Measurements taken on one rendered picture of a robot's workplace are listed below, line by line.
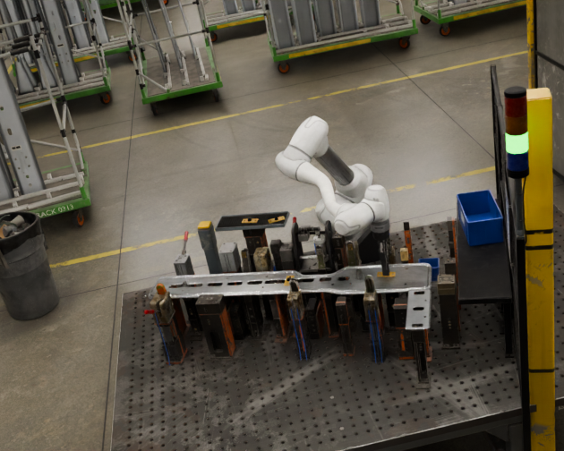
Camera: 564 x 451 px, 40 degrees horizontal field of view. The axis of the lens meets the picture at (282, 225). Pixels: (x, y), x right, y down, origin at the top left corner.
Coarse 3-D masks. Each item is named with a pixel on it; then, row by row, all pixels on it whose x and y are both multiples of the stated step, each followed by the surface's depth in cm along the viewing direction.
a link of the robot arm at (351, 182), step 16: (304, 128) 371; (320, 128) 371; (304, 144) 369; (320, 144) 374; (320, 160) 387; (336, 160) 393; (336, 176) 405; (352, 176) 412; (368, 176) 421; (336, 192) 424; (352, 192) 416
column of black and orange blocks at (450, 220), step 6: (450, 222) 351; (450, 228) 353; (450, 234) 355; (450, 240) 356; (456, 240) 359; (450, 246) 357; (456, 246) 357; (450, 252) 359; (456, 252) 359; (456, 258) 360; (456, 264) 362; (456, 276) 365
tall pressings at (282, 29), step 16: (272, 0) 980; (304, 0) 983; (320, 0) 1007; (336, 0) 1026; (352, 0) 1009; (368, 0) 1012; (272, 16) 982; (288, 16) 984; (304, 16) 990; (320, 16) 1016; (352, 16) 1019; (368, 16) 1021; (288, 32) 998; (304, 32) 999; (320, 32) 1018; (336, 32) 1019
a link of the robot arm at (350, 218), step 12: (300, 168) 365; (312, 168) 363; (300, 180) 367; (312, 180) 361; (324, 180) 355; (324, 192) 347; (324, 204) 343; (336, 204) 337; (348, 204) 332; (360, 204) 331; (336, 216) 332; (348, 216) 325; (360, 216) 326; (372, 216) 330; (336, 228) 327; (348, 228) 324; (360, 228) 327
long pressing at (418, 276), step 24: (408, 264) 361; (168, 288) 380; (192, 288) 376; (216, 288) 373; (240, 288) 369; (264, 288) 365; (288, 288) 361; (312, 288) 358; (336, 288) 354; (360, 288) 351; (384, 288) 347; (408, 288) 344
